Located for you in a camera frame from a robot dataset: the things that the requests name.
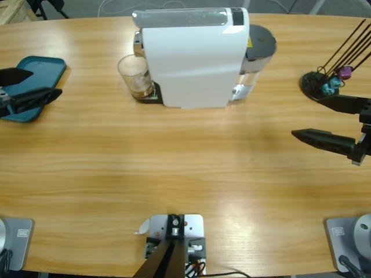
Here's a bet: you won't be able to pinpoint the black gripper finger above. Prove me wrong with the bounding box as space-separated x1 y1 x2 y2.
291 128 366 163
318 94 371 116
0 67 34 87
8 86 63 114

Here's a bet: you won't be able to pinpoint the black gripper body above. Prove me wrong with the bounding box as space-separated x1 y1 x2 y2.
0 86 14 119
351 105 371 166

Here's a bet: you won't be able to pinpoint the clear glass cup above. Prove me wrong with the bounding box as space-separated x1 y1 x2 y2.
117 54 154 101

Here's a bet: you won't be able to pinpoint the grey coffee machine lever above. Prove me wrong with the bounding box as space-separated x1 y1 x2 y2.
132 8 228 28

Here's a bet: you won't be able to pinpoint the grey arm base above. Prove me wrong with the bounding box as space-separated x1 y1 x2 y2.
0 217 35 273
323 213 371 275

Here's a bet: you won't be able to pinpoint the purple coffee capsule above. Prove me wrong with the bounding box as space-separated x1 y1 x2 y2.
339 65 354 81

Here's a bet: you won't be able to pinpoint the white capsule coffee machine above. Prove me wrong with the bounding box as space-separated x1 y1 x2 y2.
132 7 250 110

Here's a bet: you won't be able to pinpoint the teal plastic tray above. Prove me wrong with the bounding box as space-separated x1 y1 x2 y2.
0 55 67 123

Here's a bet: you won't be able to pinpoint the black capsule holder with rods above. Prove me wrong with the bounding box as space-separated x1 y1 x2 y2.
300 19 371 102

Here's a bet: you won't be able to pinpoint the wooden crate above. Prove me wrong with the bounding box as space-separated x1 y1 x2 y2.
0 0 32 26

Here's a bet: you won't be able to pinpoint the black stand legs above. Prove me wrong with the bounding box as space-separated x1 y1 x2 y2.
30 0 70 20

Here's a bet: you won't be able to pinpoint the clear water tank grey lid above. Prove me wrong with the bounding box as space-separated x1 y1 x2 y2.
231 24 278 102

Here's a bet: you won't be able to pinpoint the black base cable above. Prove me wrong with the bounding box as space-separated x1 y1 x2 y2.
338 254 365 278
0 248 14 275

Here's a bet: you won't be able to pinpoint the white block with dark post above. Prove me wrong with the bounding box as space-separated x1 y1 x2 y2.
133 213 208 278

